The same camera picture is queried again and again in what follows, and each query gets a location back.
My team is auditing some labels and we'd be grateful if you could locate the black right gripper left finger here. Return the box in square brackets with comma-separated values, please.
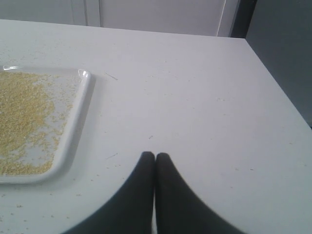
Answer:
[66, 152, 155, 234]

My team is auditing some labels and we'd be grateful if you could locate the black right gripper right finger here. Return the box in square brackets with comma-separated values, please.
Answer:
[155, 153, 243, 234]

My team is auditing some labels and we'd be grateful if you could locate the white square tray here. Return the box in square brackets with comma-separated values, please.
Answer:
[0, 65, 92, 184]

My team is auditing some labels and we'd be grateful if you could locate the yellow millet in tray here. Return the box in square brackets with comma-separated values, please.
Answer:
[0, 71, 81, 176]

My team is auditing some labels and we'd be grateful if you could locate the white cabinet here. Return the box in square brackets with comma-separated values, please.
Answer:
[0, 0, 240, 37]

